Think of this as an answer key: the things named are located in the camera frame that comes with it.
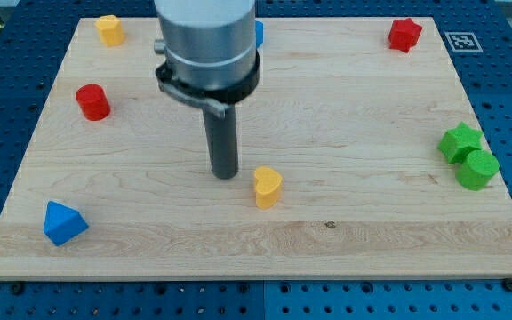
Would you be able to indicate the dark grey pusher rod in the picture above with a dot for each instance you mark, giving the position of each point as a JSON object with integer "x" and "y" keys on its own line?
{"x": 222, "y": 143}

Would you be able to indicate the yellow heart block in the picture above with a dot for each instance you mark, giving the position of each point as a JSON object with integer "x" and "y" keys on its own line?
{"x": 267, "y": 185}

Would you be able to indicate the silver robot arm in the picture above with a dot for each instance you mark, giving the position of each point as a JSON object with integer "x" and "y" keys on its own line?
{"x": 211, "y": 63}

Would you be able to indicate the blue block behind arm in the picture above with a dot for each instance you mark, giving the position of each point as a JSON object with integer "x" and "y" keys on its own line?
{"x": 259, "y": 30}

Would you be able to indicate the red cylinder block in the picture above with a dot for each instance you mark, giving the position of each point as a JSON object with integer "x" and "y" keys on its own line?
{"x": 93, "y": 102}

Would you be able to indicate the wooden board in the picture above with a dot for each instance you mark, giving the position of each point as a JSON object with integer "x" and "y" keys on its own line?
{"x": 351, "y": 125}

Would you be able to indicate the yellow hexagon block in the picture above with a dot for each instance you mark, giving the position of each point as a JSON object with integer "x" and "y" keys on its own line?
{"x": 110, "y": 30}

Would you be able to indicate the blue triangle block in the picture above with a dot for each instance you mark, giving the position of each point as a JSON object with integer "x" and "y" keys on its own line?
{"x": 62, "y": 223}

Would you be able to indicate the red star block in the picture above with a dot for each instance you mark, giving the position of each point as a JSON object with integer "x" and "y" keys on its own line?
{"x": 404, "y": 34}

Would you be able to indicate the green star block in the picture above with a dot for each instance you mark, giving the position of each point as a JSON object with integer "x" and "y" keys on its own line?
{"x": 458, "y": 142}

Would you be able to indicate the green cylinder block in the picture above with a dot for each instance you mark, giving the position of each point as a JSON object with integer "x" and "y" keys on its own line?
{"x": 477, "y": 170}

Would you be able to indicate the white fiducial marker tag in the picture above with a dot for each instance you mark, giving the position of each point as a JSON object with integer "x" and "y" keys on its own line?
{"x": 463, "y": 41}

